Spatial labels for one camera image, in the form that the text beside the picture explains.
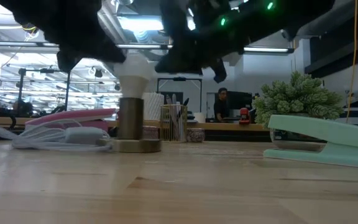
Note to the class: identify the black pen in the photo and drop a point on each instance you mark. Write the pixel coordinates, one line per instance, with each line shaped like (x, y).
(186, 102)

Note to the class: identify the light wooden desk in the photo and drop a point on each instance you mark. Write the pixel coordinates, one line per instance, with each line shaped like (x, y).
(222, 126)

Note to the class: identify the white textured pen cup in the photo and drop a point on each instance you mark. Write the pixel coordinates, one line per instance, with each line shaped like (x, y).
(154, 105)

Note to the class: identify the patterned purple tape roll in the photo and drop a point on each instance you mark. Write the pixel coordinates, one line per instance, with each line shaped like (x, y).
(151, 132)
(195, 135)

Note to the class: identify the pink stapler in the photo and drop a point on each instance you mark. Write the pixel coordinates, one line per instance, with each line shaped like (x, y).
(73, 115)

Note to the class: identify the mint green stapler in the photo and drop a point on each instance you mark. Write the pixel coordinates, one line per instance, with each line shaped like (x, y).
(337, 140)

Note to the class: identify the black monitor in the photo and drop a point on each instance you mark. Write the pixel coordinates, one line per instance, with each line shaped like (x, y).
(239, 100)

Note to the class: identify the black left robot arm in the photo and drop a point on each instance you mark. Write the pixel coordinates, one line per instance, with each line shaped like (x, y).
(42, 15)

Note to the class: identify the black rig frame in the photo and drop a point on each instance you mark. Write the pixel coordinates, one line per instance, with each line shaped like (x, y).
(179, 79)
(68, 90)

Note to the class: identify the person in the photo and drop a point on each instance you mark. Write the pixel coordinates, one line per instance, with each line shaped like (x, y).
(221, 109)

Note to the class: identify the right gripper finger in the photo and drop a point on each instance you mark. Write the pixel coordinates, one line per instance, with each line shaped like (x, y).
(182, 63)

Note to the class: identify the green succulent in pot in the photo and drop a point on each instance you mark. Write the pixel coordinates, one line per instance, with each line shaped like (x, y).
(297, 96)

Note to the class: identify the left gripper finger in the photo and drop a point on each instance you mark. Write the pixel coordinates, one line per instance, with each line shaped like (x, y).
(107, 51)

